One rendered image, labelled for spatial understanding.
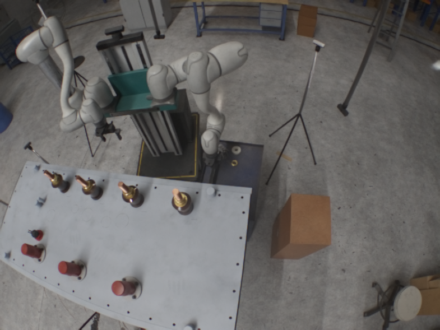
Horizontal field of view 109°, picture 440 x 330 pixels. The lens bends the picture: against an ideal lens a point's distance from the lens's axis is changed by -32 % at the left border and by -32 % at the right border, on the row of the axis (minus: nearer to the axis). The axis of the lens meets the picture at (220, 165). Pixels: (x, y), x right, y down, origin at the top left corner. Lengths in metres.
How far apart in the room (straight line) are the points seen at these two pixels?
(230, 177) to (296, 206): 0.53
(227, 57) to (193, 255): 0.91
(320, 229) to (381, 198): 1.67
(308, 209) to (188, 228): 0.89
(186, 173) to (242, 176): 0.85
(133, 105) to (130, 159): 1.49
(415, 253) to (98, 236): 3.29
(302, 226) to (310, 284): 1.07
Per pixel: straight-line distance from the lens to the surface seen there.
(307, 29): 5.27
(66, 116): 1.51
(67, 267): 1.24
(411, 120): 4.53
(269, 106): 3.41
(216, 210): 1.14
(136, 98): 1.82
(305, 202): 1.69
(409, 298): 2.63
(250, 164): 1.80
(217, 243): 1.10
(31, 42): 1.46
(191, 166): 2.47
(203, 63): 0.99
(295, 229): 1.61
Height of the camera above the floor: 2.44
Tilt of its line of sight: 61 degrees down
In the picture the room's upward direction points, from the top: 7 degrees counter-clockwise
